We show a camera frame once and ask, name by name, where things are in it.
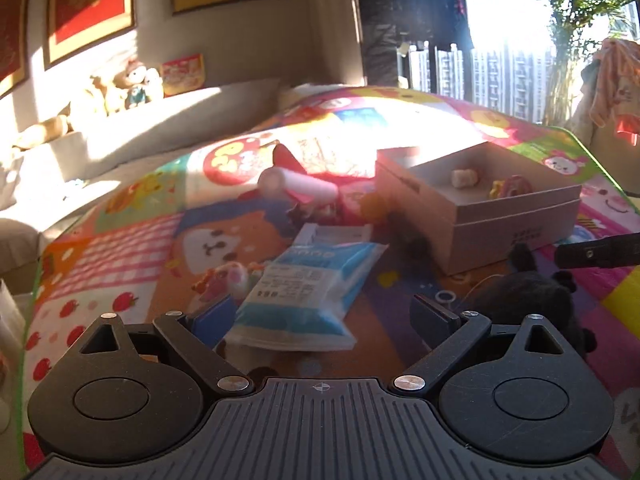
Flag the hanging dark clothes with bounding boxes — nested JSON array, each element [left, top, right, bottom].
[[434, 0, 476, 52]]

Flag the small white toy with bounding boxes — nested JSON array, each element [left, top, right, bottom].
[[450, 167, 481, 189]]

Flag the small dark toy car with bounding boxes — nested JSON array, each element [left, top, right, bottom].
[[289, 199, 342, 226]]

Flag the hanging orange and white clothes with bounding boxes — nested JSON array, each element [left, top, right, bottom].
[[575, 37, 640, 147]]

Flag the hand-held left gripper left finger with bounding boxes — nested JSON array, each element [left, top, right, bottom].
[[77, 294, 253, 396]]

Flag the colourful cartoon printed mat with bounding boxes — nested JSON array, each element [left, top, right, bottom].
[[20, 85, 640, 480]]

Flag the small white plush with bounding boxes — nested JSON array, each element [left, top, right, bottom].
[[145, 67, 165, 101]]

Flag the white plush toy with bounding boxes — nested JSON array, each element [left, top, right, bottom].
[[0, 154, 26, 212]]

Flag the cream bear plush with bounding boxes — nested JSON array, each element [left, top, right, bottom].
[[90, 72, 126, 116]]

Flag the blue and white tissue packet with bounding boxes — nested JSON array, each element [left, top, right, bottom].
[[222, 242, 390, 352]]

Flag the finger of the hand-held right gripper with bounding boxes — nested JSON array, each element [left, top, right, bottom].
[[554, 232, 640, 271]]

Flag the white flat packet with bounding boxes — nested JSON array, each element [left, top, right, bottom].
[[295, 222, 375, 248]]

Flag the pink pig figurine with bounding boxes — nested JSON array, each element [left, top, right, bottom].
[[191, 261, 263, 303]]

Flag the white foam plane red fins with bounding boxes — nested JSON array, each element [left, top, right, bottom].
[[257, 144, 340, 208]]

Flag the tan lying plush toy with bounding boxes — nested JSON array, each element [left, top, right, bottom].
[[12, 115, 71, 151]]

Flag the green palm plant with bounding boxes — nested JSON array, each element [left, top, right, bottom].
[[525, 0, 640, 128]]

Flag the red printed card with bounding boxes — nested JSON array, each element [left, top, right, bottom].
[[161, 54, 206, 97]]

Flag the yellow orange round toy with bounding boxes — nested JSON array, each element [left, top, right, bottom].
[[359, 194, 390, 222]]

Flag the yellowish plush toy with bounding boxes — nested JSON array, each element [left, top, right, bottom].
[[69, 86, 107, 119]]

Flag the beige sofa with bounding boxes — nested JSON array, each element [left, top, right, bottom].
[[0, 79, 361, 296]]

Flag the black plush toy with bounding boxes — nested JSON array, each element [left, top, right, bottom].
[[472, 244, 597, 358]]

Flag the pink donut toy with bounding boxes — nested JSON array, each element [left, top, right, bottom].
[[490, 175, 533, 200]]

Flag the cardboard box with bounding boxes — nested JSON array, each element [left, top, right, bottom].
[[375, 141, 582, 276]]

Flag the doll with brown hair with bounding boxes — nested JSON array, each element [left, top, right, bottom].
[[122, 59, 151, 110]]

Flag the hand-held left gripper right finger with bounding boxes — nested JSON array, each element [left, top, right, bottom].
[[390, 294, 568, 395]]

